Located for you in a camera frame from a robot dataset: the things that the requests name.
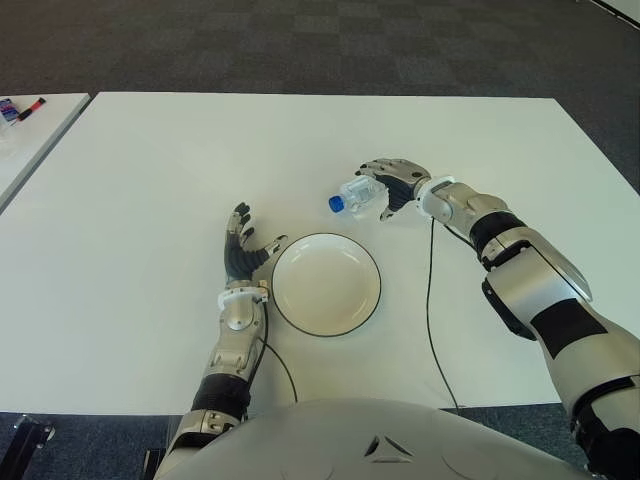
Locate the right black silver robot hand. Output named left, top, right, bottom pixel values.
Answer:
left=353, top=158, right=432, bottom=222

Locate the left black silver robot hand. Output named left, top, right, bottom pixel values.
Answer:
left=223, top=202, right=290, bottom=289

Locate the clear water bottle blue cap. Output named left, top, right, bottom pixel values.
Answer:
left=328, top=174, right=390, bottom=221

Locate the white plate black rim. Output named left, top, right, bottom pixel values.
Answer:
left=271, top=232, right=384, bottom=338

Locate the grey robot torso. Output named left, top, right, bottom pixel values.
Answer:
left=154, top=398, right=601, bottom=480

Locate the white side table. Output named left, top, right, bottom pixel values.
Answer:
left=0, top=93, right=92, bottom=214

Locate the red black marker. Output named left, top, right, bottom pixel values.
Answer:
left=16, top=97, right=48, bottom=124

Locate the black table foot caster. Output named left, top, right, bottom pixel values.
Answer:
left=12, top=413, right=55, bottom=454

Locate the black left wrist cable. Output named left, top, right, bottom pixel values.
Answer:
left=252, top=297, right=300, bottom=404

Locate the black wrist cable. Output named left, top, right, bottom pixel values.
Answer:
left=252, top=297, right=300, bottom=404
left=425, top=217, right=462, bottom=412

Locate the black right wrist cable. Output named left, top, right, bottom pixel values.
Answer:
left=425, top=217, right=462, bottom=412

